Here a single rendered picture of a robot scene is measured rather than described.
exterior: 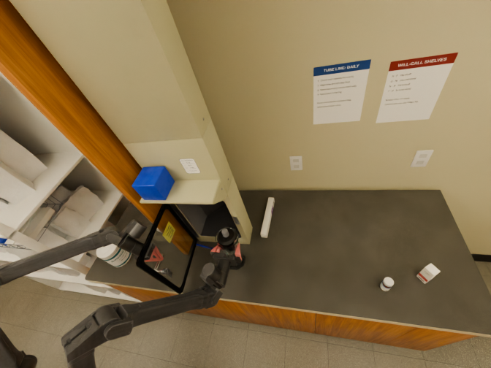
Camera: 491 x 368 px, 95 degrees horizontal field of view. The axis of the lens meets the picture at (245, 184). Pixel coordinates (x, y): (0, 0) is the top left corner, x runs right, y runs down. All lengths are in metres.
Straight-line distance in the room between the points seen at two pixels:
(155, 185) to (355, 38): 0.90
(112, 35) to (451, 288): 1.50
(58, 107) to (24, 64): 0.12
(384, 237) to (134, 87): 1.28
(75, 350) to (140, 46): 0.76
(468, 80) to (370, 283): 0.91
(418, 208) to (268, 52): 1.12
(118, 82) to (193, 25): 0.44
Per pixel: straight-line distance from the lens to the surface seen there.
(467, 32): 1.17
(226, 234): 1.03
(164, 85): 0.70
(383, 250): 1.35
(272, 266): 1.27
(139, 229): 1.08
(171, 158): 0.89
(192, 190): 0.90
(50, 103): 0.87
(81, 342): 0.80
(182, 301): 0.93
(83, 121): 0.92
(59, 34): 0.80
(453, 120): 1.36
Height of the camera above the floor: 2.12
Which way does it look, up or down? 47 degrees down
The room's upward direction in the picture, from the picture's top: 18 degrees counter-clockwise
